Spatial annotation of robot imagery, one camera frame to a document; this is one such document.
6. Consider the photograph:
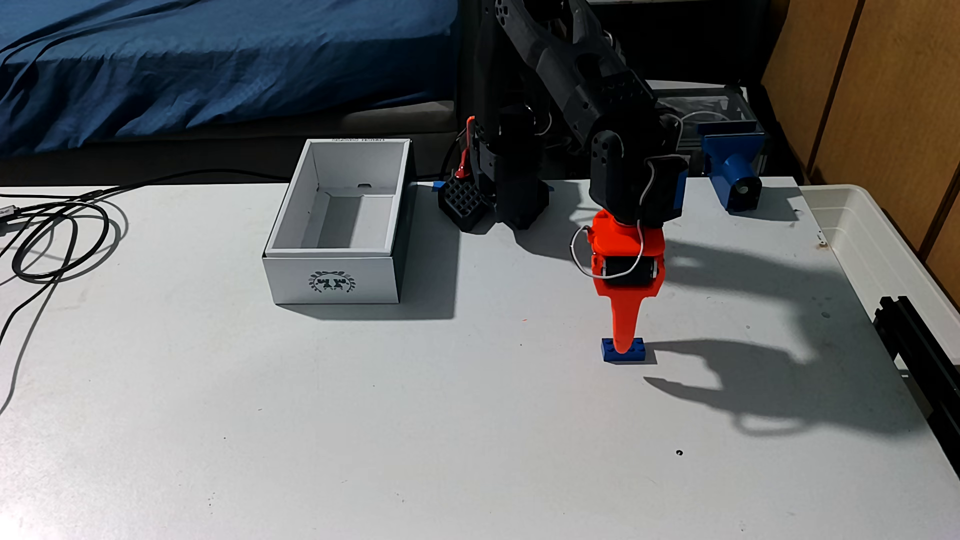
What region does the white cardboard box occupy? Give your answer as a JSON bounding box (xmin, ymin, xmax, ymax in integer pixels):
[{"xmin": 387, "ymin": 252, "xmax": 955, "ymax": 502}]
[{"xmin": 261, "ymin": 137, "xmax": 416, "ymax": 306}]

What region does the blue printed clamp mount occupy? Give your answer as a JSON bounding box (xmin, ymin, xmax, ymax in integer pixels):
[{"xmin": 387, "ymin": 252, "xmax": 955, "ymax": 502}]
[{"xmin": 699, "ymin": 121, "xmax": 768, "ymax": 214}]

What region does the wooden cabinet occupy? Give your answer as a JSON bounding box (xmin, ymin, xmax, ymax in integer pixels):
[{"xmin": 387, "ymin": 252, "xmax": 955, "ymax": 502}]
[{"xmin": 760, "ymin": 0, "xmax": 960, "ymax": 305}]

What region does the white plastic bin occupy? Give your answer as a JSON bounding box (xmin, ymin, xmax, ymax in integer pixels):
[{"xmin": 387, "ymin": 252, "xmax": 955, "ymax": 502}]
[{"xmin": 800, "ymin": 183, "xmax": 960, "ymax": 354}]

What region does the blue bed sheet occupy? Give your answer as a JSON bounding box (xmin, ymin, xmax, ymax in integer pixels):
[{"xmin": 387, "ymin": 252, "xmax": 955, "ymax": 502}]
[{"xmin": 0, "ymin": 0, "xmax": 461, "ymax": 157}]

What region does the black cable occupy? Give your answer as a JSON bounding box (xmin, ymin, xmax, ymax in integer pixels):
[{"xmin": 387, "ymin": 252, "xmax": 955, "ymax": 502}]
[{"xmin": 0, "ymin": 168, "xmax": 291, "ymax": 415}]

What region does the black aluminium extrusion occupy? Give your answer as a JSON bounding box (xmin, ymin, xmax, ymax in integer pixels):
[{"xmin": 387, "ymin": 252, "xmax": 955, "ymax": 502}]
[{"xmin": 872, "ymin": 295, "xmax": 960, "ymax": 475}]

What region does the clear enclosure with black frame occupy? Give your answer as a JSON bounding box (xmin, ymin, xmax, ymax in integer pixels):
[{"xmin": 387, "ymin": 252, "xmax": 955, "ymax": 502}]
[{"xmin": 646, "ymin": 81, "xmax": 766, "ymax": 179}]

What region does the blue toy brick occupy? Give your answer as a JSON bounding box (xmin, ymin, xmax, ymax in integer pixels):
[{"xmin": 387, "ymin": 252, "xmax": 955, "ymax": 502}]
[{"xmin": 601, "ymin": 338, "xmax": 648, "ymax": 365}]

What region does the grey servo cable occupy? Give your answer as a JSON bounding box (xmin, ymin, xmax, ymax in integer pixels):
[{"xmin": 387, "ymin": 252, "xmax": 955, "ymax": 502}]
[{"xmin": 569, "ymin": 159, "xmax": 663, "ymax": 281}]

